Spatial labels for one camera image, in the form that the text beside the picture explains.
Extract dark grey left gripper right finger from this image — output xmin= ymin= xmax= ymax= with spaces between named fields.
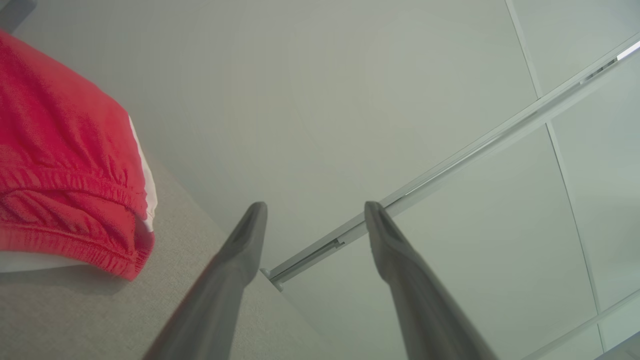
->
xmin=364 ymin=201 xmax=496 ymax=360

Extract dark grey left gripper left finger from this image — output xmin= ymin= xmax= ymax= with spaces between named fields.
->
xmin=142 ymin=201 xmax=268 ymax=360

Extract red Bulls 23 shorts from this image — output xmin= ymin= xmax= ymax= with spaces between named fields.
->
xmin=0 ymin=29 xmax=159 ymax=282

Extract grey fabric sofa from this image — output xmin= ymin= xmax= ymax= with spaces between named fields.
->
xmin=0 ymin=150 xmax=331 ymax=360

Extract grey metal wall post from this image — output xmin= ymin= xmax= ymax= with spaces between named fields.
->
xmin=260 ymin=32 xmax=640 ymax=293

